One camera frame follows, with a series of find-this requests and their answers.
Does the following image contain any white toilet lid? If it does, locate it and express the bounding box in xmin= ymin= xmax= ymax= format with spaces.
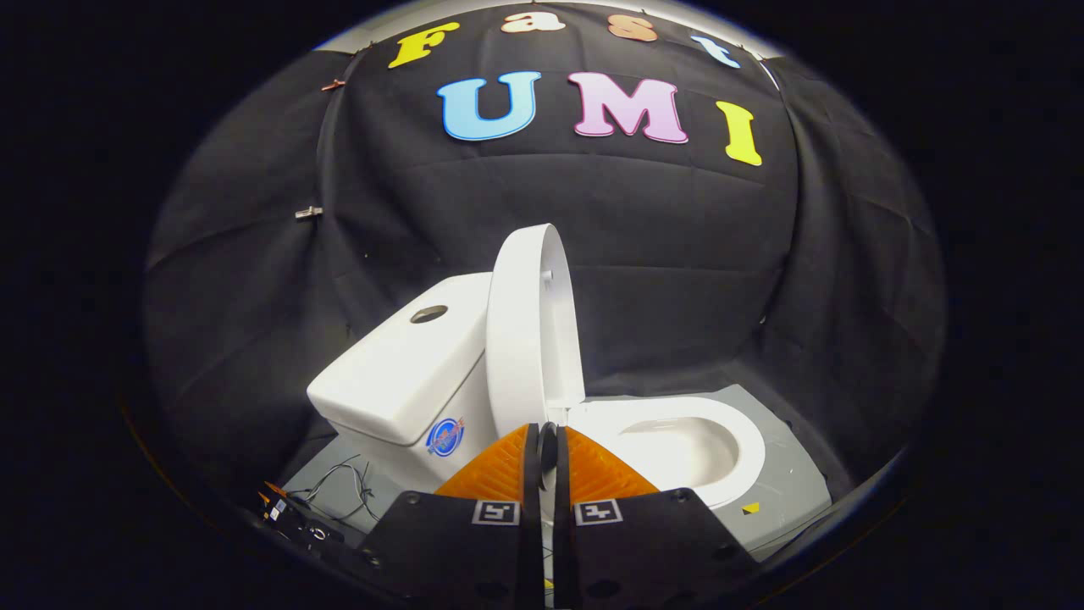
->
xmin=485 ymin=224 xmax=587 ymax=441

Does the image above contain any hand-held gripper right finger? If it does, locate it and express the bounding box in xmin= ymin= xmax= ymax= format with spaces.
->
xmin=552 ymin=426 xmax=760 ymax=610

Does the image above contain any white ceramic toilet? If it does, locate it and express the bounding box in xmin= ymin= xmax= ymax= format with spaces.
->
xmin=307 ymin=271 xmax=767 ymax=511

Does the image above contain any black cable bundle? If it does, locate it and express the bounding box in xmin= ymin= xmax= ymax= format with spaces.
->
xmin=292 ymin=456 xmax=379 ymax=523

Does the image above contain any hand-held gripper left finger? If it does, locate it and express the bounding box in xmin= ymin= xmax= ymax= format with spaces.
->
xmin=356 ymin=424 xmax=545 ymax=610

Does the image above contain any black backdrop cloth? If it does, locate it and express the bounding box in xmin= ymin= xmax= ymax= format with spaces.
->
xmin=142 ymin=4 xmax=946 ymax=511

